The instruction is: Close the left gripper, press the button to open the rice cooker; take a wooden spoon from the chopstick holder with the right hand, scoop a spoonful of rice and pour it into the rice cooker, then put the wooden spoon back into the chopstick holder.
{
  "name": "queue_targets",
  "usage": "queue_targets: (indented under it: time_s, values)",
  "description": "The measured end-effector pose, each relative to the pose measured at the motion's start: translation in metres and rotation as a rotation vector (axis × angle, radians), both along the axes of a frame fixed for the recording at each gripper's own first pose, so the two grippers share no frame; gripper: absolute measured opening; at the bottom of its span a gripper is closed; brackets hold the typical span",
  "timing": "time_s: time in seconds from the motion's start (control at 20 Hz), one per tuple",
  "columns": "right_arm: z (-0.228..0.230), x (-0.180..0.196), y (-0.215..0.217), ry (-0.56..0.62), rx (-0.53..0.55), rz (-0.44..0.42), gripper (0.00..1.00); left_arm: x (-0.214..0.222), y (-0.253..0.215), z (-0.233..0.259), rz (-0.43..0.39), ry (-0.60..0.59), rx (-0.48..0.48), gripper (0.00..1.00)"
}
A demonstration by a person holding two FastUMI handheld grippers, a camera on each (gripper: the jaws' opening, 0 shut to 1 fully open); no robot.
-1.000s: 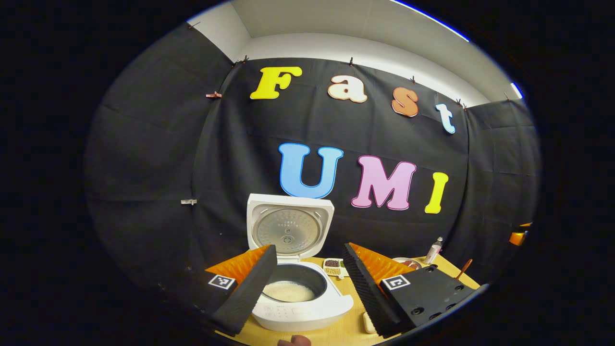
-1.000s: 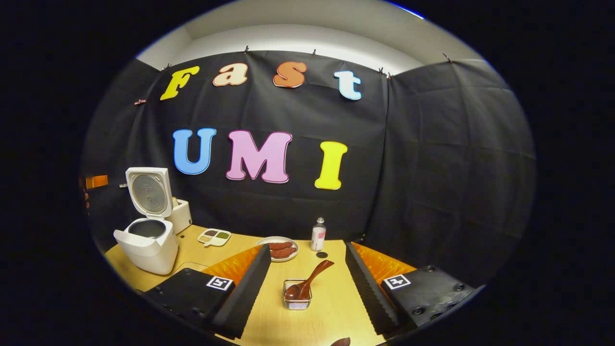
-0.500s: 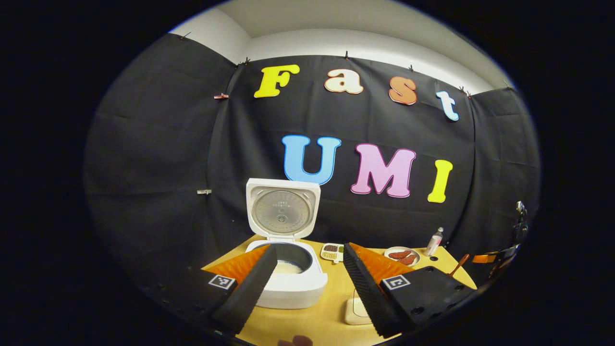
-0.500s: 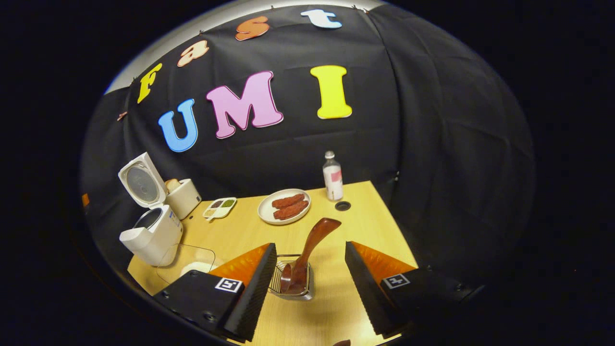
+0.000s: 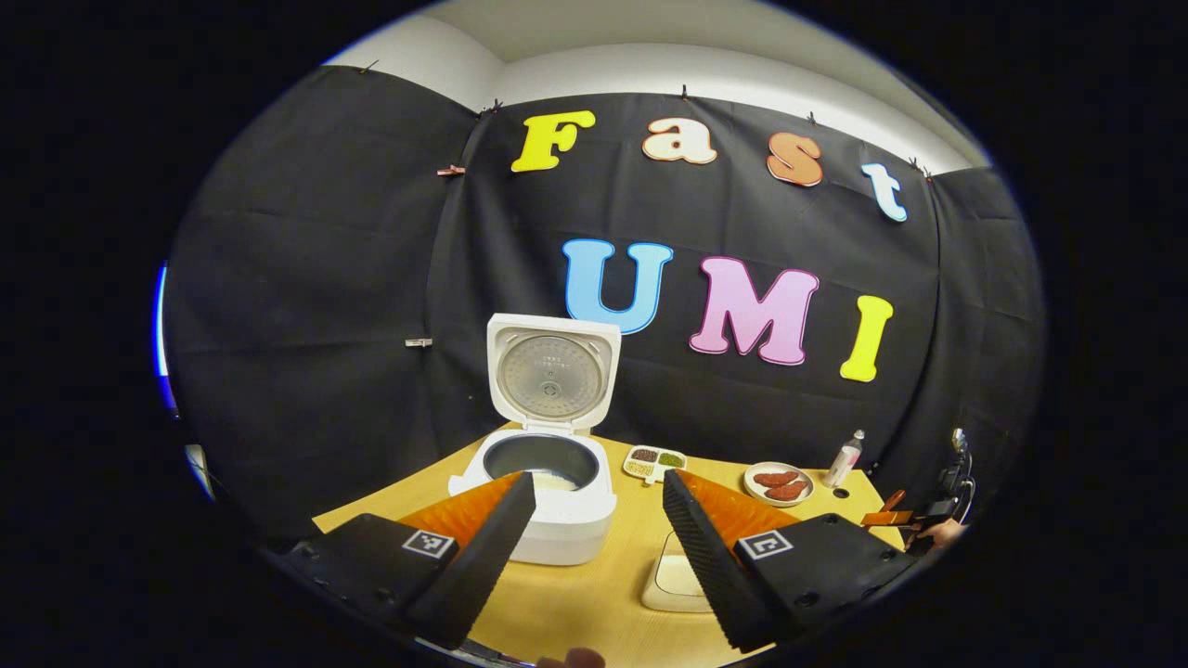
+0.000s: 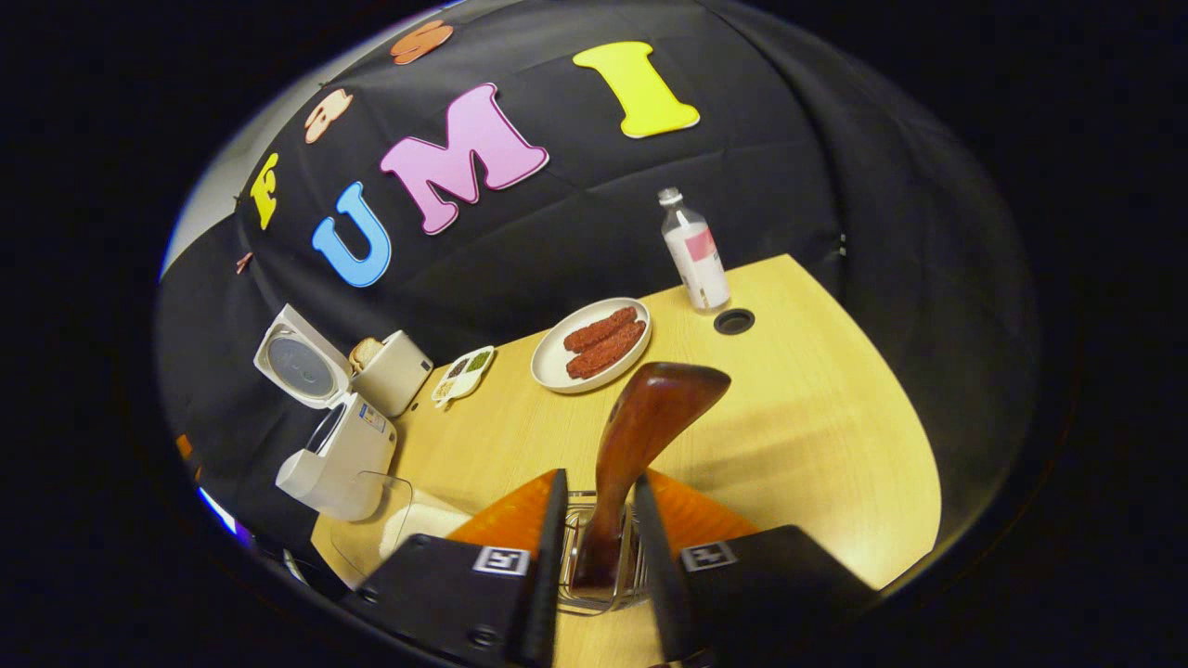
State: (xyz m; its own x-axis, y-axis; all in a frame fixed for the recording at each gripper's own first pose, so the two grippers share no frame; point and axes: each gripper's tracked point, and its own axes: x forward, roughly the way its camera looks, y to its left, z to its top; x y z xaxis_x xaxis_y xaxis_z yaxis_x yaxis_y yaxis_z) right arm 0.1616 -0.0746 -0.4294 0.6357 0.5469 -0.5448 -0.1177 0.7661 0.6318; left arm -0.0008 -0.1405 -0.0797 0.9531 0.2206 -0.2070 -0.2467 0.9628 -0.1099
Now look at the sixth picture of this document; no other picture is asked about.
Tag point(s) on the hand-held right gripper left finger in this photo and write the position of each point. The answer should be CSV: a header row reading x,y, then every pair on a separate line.
x,y
548,575

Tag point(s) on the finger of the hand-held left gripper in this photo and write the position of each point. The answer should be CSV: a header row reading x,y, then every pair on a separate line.
x,y
185,447

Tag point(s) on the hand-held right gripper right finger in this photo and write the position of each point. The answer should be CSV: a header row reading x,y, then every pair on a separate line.
x,y
661,594

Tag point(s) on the white rice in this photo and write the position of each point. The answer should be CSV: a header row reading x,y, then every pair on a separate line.
x,y
422,524

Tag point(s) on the white rice cooker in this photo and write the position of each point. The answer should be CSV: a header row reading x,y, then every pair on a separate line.
x,y
348,455

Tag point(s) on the brown wooden spoon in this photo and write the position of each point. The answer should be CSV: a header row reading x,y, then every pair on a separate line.
x,y
640,427

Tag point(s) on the clear plastic container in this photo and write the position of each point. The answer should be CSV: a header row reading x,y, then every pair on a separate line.
x,y
367,538

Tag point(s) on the pink clip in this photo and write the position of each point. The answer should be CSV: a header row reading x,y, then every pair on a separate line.
x,y
243,263

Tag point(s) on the toasted bread slice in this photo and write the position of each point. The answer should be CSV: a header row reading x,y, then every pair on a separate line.
x,y
365,353

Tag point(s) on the white round plate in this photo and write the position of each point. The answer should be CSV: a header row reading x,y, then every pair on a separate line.
x,y
557,366

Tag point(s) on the white divided bean dish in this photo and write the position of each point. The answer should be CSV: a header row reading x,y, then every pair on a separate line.
x,y
462,373

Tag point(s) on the white toaster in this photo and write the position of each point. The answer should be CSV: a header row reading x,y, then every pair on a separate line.
x,y
394,376

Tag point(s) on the red sausage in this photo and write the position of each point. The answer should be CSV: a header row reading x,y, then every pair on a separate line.
x,y
601,328
608,351

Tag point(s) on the black table grommet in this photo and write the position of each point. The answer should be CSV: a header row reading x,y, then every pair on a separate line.
x,y
733,322

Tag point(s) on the clear bottle pink label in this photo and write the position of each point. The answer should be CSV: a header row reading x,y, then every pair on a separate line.
x,y
698,260

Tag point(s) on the black backdrop cloth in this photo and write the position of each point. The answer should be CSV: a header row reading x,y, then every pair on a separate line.
x,y
603,213

